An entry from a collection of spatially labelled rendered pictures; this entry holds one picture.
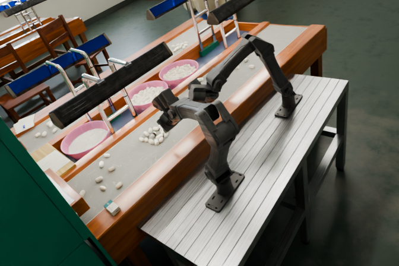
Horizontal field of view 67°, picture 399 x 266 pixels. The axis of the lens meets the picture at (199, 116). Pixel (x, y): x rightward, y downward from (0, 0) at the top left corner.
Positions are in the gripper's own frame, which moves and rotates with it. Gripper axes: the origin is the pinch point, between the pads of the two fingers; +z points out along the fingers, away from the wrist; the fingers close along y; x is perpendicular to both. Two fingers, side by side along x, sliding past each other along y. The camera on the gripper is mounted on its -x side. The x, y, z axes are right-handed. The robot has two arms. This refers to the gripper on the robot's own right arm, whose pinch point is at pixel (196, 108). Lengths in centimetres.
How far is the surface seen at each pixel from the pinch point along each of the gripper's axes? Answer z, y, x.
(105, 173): 14, 50, -3
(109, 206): -6, 60, 8
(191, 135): -3.6, 13.4, 8.4
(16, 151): -43, 73, -20
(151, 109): 24.4, 7.9, -15.5
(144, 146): 12.2, 28.7, -1.7
